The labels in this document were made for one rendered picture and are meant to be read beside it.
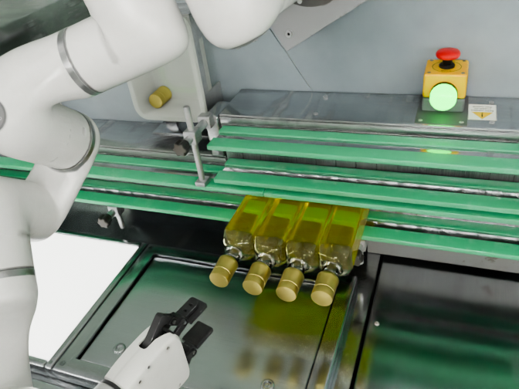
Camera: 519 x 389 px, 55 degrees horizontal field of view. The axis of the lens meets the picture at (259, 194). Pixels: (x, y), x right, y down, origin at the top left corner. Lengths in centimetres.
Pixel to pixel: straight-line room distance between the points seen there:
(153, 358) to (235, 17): 43
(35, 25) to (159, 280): 107
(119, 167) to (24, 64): 53
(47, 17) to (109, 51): 129
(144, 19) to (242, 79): 53
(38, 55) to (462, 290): 82
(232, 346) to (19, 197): 44
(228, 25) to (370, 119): 42
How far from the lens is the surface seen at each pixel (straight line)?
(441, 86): 91
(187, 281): 104
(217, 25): 57
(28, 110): 64
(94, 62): 62
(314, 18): 87
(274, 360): 88
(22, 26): 182
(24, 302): 68
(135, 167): 112
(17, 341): 75
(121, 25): 59
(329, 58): 101
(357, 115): 94
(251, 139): 93
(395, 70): 100
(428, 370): 92
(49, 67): 64
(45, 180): 76
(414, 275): 106
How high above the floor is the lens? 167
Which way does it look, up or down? 48 degrees down
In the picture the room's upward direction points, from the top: 150 degrees counter-clockwise
